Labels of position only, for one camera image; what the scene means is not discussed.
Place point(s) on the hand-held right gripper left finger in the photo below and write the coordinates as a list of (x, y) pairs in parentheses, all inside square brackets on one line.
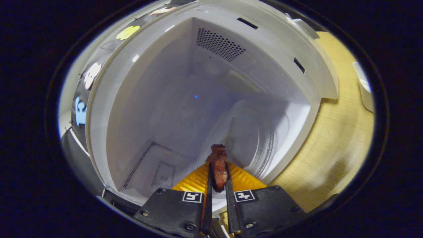
[(209, 198)]

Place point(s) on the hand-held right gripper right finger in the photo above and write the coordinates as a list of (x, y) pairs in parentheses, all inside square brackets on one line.
[(229, 205)]

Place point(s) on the brown chicken leg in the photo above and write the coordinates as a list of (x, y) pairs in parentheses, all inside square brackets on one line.
[(218, 165)]

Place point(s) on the white microwave oven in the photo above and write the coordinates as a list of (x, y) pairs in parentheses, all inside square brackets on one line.
[(148, 99)]

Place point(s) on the glass turntable plate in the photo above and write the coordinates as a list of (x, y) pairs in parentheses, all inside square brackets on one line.
[(257, 138)]

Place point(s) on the white rectangular dish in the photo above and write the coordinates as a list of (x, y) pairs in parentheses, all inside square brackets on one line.
[(365, 96)]

